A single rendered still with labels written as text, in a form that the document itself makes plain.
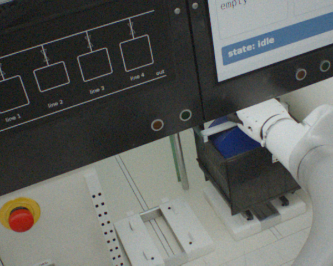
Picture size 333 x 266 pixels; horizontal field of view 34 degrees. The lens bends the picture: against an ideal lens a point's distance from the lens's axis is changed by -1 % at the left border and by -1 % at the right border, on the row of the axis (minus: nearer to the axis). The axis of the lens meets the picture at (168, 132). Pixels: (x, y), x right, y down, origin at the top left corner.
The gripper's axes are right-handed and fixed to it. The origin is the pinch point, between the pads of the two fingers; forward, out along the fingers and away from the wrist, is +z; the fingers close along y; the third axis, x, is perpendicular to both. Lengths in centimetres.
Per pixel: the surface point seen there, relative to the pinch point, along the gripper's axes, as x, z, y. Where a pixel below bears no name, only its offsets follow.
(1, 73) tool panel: 38, -31, -50
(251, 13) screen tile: 35.5, -30.3, -11.1
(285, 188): -23.4, -10.0, 4.8
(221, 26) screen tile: 34.8, -30.3, -16.5
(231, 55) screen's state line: 29.4, -30.3, -15.2
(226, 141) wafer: -10.4, 0.1, -5.6
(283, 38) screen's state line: 29.5, -30.2, -5.7
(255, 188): -19.2, -10.0, -3.7
